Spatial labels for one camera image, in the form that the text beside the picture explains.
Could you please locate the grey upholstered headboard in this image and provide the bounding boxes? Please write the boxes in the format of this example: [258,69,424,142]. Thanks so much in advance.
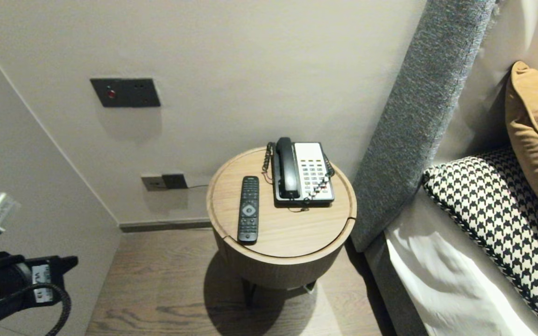
[351,0,498,253]

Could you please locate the black wall switch panel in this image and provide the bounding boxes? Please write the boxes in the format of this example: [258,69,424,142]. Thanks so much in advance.
[90,78,161,108]

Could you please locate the black metal nightstand legs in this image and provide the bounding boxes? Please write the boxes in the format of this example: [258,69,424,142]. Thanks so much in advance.
[241,279,319,308]

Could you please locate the black plug adapter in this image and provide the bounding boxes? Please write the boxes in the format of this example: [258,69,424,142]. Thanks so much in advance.
[163,173,189,189]

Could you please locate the grey wall baseboard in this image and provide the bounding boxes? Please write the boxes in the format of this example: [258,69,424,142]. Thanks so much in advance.
[120,217,214,232]

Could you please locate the round wooden nightstand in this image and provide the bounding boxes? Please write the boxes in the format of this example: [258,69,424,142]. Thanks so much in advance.
[206,146,358,262]

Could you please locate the black corded desk telephone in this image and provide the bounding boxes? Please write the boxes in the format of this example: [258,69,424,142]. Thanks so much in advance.
[271,141,336,208]

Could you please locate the silver wall socket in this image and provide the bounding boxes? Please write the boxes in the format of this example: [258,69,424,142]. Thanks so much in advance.
[141,175,166,191]

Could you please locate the white bed sheet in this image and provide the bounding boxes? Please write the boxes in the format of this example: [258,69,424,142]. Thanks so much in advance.
[385,184,538,336]

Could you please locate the black coiled telephone cord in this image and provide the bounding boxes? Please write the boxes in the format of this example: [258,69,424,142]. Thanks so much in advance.
[262,142,337,213]

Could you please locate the black telephone handset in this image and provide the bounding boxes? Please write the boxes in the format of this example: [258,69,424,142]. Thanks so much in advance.
[276,136,302,200]

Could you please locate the black TV remote control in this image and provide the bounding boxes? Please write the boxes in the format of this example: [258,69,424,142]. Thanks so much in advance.
[237,175,260,245]

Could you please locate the black white houndstooth pillow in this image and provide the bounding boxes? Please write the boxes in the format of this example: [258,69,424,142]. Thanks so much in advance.
[422,149,538,335]

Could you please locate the white bed pillow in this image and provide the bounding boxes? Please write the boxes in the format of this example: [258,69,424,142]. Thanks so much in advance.
[437,0,538,164]

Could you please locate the grey upholstered bed base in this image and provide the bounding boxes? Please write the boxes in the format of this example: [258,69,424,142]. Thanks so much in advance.
[364,232,426,336]

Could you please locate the mustard brown pillow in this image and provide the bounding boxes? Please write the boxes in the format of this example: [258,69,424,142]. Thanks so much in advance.
[505,61,538,231]

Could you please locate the curved wooden nightstand drawer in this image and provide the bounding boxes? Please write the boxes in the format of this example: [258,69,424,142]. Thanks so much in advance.
[213,217,357,291]

